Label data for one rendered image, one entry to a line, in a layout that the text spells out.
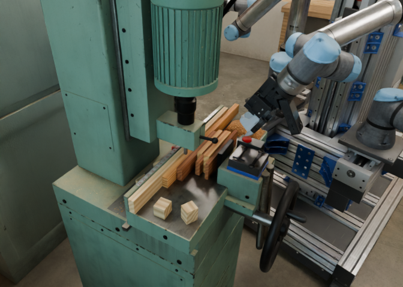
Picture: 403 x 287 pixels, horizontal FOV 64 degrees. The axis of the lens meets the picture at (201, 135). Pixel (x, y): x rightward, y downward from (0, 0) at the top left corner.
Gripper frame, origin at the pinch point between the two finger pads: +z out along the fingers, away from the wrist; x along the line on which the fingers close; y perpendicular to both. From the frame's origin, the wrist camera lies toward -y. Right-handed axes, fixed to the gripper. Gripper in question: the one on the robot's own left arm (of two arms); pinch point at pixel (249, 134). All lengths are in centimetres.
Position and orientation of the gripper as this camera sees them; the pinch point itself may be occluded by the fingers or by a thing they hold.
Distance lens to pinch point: 99.6
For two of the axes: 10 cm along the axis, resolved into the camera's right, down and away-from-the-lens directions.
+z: -4.7, 5.7, 6.8
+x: -4.8, 4.8, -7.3
